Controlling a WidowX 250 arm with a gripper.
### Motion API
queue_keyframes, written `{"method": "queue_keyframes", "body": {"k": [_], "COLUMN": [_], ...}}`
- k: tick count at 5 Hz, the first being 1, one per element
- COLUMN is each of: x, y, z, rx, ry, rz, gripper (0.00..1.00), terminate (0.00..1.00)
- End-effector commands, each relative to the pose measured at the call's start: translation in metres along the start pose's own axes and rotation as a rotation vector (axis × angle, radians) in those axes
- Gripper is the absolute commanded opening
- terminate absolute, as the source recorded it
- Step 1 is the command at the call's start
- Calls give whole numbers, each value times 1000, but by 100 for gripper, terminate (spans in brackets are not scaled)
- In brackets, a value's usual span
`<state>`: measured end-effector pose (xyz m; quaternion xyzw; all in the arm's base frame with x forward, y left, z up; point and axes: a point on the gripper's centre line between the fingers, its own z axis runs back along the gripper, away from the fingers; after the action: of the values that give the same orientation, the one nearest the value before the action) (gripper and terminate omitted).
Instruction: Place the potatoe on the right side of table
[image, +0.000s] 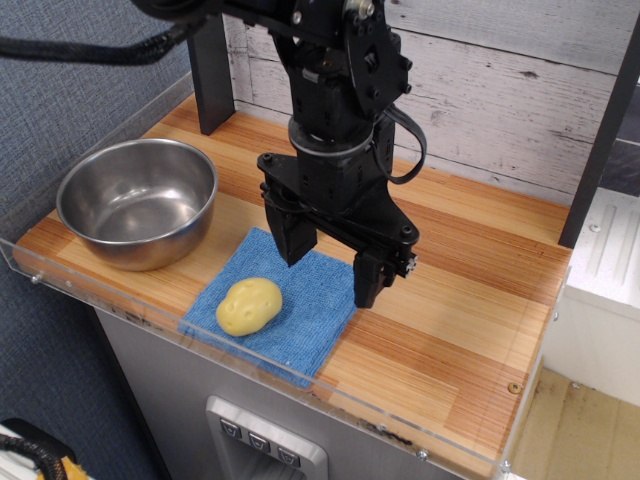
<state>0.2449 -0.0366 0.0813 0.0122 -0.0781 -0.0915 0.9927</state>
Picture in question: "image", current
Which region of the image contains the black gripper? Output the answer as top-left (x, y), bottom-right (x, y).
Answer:
top-left (257, 152), bottom-right (419, 307)

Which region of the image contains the yellow object bottom left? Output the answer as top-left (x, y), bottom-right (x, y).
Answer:
top-left (63, 458), bottom-right (91, 480)

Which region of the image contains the black corrugated hose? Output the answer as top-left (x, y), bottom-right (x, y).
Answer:
top-left (0, 433), bottom-right (67, 480)

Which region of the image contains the white ridged side appliance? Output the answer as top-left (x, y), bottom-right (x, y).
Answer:
top-left (542, 188), bottom-right (639, 405)

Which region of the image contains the grey toy kitchen cabinet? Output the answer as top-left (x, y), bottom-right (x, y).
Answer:
top-left (97, 310), bottom-right (454, 479)

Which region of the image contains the dark right frame post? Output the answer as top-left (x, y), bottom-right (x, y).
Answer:
top-left (558, 19), bottom-right (639, 248)

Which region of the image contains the stainless steel bowl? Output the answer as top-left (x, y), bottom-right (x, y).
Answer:
top-left (56, 139), bottom-right (218, 271)

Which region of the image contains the dark frame post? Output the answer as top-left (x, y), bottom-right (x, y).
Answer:
top-left (188, 16), bottom-right (235, 135)
top-left (558, 19), bottom-right (639, 248)

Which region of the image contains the silver dispenser button panel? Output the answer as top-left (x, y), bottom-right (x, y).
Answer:
top-left (206, 395), bottom-right (329, 479)

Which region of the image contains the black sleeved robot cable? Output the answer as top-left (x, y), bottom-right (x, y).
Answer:
top-left (0, 19), bottom-right (201, 66)

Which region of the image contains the yellow toy potato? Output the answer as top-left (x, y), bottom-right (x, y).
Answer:
top-left (216, 277), bottom-right (283, 337)

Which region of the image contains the dark left frame post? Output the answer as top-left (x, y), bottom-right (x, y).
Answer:
top-left (188, 16), bottom-right (235, 135)

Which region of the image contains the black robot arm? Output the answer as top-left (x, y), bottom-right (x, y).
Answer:
top-left (139, 1), bottom-right (425, 308)

